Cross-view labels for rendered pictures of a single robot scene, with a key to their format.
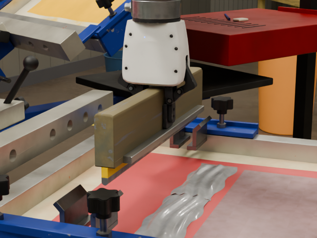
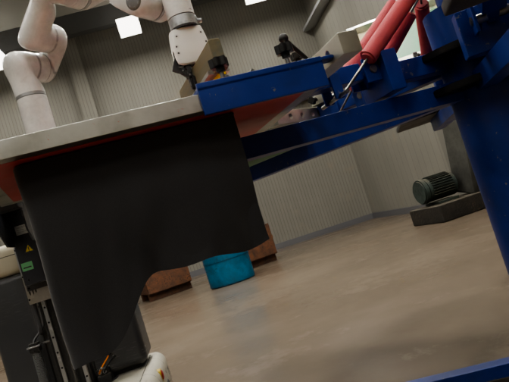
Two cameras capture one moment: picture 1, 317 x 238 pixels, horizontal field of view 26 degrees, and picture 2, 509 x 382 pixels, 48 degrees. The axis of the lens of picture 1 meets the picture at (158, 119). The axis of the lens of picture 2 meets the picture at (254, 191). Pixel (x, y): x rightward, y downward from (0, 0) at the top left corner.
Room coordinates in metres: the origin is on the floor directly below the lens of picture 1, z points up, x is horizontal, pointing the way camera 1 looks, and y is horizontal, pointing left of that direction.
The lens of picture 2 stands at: (2.27, -0.90, 0.69)
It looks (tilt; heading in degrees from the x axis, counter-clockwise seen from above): 3 degrees up; 141
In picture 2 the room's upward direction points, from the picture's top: 18 degrees counter-clockwise
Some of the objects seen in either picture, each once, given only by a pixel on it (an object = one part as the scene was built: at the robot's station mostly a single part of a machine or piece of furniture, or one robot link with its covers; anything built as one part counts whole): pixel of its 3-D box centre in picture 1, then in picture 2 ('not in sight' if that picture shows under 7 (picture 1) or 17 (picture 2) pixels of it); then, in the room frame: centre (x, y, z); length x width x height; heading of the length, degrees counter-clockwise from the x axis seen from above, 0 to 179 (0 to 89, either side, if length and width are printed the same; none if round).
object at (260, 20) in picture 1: (245, 32); not in sight; (2.28, -0.29, 1.06); 0.61 x 0.46 x 0.12; 129
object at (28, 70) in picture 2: not in sight; (26, 76); (0.49, -0.22, 1.37); 0.13 x 0.10 x 0.16; 112
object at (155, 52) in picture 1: (156, 47); (189, 45); (1.07, 0.00, 1.20); 0.10 x 0.08 x 0.11; 70
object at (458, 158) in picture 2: not in sight; (437, 159); (-2.03, 5.65, 0.76); 0.91 x 0.90 x 1.53; 59
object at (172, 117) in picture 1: (175, 107); (188, 80); (1.06, -0.03, 1.11); 0.03 x 0.03 x 0.07; 70
